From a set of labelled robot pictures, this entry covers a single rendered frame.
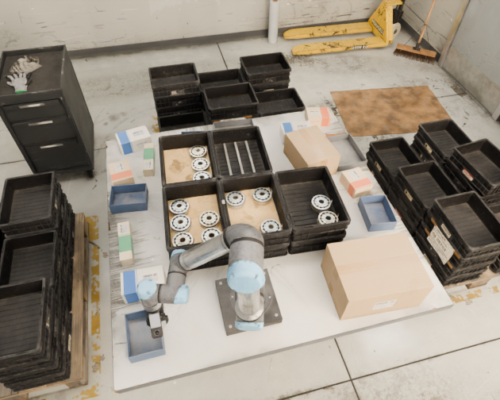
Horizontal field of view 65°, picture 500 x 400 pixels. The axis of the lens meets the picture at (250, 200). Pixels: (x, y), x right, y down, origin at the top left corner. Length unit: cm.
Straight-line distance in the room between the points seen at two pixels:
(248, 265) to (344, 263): 72
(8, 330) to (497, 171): 318
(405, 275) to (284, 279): 56
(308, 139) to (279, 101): 116
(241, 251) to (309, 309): 76
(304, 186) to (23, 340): 164
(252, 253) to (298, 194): 95
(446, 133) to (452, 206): 91
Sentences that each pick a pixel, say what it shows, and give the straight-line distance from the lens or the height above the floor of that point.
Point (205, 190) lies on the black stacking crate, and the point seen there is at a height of 87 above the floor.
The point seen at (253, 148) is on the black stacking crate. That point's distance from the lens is 242.
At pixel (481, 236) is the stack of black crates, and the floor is 49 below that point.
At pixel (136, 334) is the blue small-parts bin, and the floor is 70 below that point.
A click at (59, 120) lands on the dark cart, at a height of 65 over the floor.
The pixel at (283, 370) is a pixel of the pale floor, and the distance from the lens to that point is 258.
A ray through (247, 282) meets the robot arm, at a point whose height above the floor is 133.
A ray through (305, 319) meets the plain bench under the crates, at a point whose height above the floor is 70.
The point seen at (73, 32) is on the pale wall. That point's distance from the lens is 511.
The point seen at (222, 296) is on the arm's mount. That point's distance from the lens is 192.
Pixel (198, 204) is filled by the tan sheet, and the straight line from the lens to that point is 213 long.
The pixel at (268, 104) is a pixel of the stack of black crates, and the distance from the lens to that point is 353.
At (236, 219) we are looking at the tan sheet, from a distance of 205.
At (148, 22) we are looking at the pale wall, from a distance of 504.
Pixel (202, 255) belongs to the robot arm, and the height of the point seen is 120.
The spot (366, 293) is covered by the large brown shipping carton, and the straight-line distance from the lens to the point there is 183.
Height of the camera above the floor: 246
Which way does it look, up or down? 50 degrees down
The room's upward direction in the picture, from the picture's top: 2 degrees clockwise
